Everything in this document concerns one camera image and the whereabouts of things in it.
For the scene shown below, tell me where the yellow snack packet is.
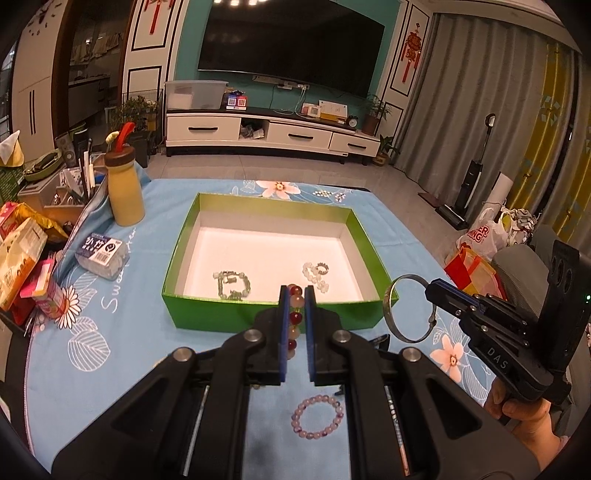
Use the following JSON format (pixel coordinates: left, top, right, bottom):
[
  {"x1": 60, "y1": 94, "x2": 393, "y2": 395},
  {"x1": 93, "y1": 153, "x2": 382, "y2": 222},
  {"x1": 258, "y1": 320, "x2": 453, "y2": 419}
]
[{"x1": 0, "y1": 216, "x2": 49, "y2": 310}]

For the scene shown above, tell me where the yellow bottle with brown lid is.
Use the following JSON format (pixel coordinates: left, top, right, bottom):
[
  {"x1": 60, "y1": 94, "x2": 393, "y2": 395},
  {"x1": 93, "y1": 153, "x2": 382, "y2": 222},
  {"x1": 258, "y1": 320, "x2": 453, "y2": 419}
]
[{"x1": 103, "y1": 120, "x2": 147, "y2": 227}]

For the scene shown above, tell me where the white plastic bag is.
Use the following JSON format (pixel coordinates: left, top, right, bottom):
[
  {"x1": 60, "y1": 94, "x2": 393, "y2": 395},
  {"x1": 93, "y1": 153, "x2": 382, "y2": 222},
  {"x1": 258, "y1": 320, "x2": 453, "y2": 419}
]
[{"x1": 457, "y1": 207, "x2": 509, "y2": 260}]

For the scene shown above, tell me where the small floor potted plant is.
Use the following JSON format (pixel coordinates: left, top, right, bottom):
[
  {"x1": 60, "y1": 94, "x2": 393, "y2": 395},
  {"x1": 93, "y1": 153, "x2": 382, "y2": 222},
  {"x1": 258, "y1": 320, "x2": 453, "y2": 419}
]
[{"x1": 372, "y1": 135, "x2": 400, "y2": 167}]

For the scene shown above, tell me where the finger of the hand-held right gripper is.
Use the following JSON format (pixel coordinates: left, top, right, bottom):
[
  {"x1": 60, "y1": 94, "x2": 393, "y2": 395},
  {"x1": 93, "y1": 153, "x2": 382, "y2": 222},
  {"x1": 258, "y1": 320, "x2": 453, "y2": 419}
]
[
  {"x1": 425, "y1": 279, "x2": 509, "y2": 315},
  {"x1": 427, "y1": 292, "x2": 528, "y2": 339}
]

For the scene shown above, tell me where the red and yellow bag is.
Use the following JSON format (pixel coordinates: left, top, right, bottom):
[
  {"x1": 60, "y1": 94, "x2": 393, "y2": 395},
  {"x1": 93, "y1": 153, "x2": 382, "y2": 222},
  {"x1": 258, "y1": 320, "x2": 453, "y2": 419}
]
[{"x1": 444, "y1": 244, "x2": 498, "y2": 296}]

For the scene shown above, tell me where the red yellow snack bag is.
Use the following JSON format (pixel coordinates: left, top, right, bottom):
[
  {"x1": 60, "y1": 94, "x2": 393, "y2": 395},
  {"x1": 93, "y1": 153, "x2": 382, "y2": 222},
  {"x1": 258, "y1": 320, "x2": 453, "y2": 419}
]
[{"x1": 0, "y1": 200, "x2": 70, "y2": 243}]

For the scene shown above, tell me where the white and yellow box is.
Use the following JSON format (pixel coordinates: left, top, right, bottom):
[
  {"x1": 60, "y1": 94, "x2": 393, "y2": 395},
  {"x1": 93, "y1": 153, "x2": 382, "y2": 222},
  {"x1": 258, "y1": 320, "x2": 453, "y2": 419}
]
[{"x1": 318, "y1": 99, "x2": 348, "y2": 122}]

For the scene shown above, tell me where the translucent storage bin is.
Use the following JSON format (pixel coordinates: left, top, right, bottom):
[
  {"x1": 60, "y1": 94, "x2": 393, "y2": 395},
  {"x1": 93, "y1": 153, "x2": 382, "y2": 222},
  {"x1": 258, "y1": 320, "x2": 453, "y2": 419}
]
[{"x1": 164, "y1": 79, "x2": 230, "y2": 112}]

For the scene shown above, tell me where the grey curtain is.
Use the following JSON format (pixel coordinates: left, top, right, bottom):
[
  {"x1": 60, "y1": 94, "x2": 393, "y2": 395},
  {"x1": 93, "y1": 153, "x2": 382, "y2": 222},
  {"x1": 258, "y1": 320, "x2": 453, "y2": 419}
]
[{"x1": 392, "y1": 11, "x2": 551, "y2": 209}]

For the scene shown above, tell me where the black television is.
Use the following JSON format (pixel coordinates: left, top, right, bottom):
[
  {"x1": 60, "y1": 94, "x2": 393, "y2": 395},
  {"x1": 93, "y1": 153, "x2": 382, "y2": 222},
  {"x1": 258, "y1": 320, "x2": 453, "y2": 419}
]
[{"x1": 197, "y1": 0, "x2": 387, "y2": 99}]

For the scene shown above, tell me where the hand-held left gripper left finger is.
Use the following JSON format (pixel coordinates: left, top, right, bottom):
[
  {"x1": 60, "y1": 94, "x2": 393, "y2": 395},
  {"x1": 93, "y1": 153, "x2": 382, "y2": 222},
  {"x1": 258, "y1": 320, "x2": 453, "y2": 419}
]
[{"x1": 51, "y1": 285, "x2": 291, "y2": 480}]

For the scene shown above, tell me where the wooden desk organizer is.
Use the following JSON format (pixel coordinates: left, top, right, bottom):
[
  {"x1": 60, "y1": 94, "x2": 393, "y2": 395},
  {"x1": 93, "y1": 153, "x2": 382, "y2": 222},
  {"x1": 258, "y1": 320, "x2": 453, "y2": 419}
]
[{"x1": 18, "y1": 165, "x2": 110, "y2": 227}]

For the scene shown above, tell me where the clear crystal bead bracelet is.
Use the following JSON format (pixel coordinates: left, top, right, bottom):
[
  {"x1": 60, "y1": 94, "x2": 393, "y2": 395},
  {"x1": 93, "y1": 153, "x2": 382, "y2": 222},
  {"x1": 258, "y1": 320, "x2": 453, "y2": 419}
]
[{"x1": 302, "y1": 261, "x2": 331, "y2": 294}]

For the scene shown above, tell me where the green jade bracelet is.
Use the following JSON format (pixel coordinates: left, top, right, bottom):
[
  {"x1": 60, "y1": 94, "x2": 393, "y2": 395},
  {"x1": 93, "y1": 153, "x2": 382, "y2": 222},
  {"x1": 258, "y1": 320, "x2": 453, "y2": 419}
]
[{"x1": 212, "y1": 270, "x2": 254, "y2": 304}]

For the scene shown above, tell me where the potted plant in brown pot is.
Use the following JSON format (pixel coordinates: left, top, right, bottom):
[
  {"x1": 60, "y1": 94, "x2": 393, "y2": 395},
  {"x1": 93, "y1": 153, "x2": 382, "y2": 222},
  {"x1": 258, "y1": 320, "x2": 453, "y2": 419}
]
[{"x1": 362, "y1": 94, "x2": 391, "y2": 136}]

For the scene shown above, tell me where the silver bangle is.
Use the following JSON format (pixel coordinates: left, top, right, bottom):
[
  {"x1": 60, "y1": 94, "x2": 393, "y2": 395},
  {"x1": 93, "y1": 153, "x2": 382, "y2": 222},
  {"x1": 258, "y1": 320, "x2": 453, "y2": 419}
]
[{"x1": 385, "y1": 274, "x2": 439, "y2": 343}]

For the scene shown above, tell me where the red bead bracelet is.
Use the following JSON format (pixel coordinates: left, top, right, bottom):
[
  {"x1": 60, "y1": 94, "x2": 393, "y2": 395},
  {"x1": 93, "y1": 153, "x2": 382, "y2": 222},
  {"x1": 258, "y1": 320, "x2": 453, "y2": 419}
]
[{"x1": 284, "y1": 283, "x2": 309, "y2": 362}]

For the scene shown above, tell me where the pink snack packet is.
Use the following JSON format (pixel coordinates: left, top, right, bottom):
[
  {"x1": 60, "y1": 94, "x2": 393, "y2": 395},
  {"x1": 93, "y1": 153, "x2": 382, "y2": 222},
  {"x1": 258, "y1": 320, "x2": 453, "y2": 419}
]
[{"x1": 20, "y1": 258, "x2": 68, "y2": 319}]

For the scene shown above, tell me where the green tissue box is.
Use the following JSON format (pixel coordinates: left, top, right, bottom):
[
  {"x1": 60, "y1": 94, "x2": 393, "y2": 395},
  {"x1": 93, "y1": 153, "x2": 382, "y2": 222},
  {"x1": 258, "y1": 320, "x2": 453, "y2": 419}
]
[{"x1": 0, "y1": 130, "x2": 27, "y2": 204}]

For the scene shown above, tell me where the person's right hand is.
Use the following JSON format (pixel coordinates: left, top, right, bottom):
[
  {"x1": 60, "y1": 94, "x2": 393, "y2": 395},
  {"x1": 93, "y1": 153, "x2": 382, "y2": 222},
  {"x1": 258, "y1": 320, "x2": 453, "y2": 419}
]
[{"x1": 483, "y1": 376, "x2": 556, "y2": 433}]

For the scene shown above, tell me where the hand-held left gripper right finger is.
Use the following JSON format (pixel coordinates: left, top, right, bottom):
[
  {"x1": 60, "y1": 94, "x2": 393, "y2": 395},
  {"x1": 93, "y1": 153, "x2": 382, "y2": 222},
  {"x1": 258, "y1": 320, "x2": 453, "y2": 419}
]
[{"x1": 304, "y1": 285, "x2": 539, "y2": 480}]

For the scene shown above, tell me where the red knot wall ornament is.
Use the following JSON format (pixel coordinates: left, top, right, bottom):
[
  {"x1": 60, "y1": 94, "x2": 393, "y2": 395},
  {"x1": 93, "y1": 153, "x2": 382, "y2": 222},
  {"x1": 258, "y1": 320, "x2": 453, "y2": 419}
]
[
  {"x1": 143, "y1": 0, "x2": 177, "y2": 36},
  {"x1": 400, "y1": 27, "x2": 424, "y2": 84}
]

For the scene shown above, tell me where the white paper roll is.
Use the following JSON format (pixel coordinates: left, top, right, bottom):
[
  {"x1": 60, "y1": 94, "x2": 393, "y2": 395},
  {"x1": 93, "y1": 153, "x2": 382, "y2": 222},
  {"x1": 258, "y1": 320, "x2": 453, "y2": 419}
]
[{"x1": 482, "y1": 172, "x2": 513, "y2": 218}]

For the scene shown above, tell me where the green cardboard box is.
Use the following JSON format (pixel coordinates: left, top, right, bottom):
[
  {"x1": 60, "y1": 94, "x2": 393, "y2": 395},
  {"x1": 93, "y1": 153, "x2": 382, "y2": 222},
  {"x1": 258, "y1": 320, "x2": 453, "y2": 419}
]
[{"x1": 161, "y1": 192, "x2": 393, "y2": 331}]

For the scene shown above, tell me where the purple bead bracelet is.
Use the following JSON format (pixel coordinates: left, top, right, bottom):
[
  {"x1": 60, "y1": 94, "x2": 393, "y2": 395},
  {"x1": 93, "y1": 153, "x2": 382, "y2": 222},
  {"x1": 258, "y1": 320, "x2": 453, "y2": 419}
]
[{"x1": 289, "y1": 394, "x2": 345, "y2": 439}]

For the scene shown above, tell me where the blue floral tablecloth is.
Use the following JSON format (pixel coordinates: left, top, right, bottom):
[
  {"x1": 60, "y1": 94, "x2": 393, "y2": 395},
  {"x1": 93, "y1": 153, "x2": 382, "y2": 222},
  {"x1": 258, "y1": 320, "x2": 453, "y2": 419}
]
[{"x1": 23, "y1": 177, "x2": 505, "y2": 480}]

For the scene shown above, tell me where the upright vacuum cleaner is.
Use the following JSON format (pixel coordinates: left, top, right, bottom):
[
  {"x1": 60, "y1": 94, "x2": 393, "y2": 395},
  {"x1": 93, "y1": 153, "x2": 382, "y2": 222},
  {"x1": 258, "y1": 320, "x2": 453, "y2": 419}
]
[{"x1": 436, "y1": 113, "x2": 498, "y2": 231}]

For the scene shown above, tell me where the white TV cabinet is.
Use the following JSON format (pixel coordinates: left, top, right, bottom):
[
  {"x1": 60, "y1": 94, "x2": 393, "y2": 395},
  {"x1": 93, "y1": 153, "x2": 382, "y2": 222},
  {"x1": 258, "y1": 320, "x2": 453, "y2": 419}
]
[{"x1": 163, "y1": 106, "x2": 382, "y2": 165}]

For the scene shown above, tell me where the plant rack with green plants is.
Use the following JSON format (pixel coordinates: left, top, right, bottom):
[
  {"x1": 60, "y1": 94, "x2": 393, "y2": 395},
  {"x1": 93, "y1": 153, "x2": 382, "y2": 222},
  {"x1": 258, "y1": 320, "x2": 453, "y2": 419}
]
[{"x1": 108, "y1": 94, "x2": 163, "y2": 158}]

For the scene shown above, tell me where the yellow patterned curtain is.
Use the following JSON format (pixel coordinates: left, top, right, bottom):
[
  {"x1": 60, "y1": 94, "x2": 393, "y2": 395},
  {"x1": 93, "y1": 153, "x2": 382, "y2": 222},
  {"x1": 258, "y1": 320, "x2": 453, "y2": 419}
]
[{"x1": 507, "y1": 41, "x2": 591, "y2": 246}]

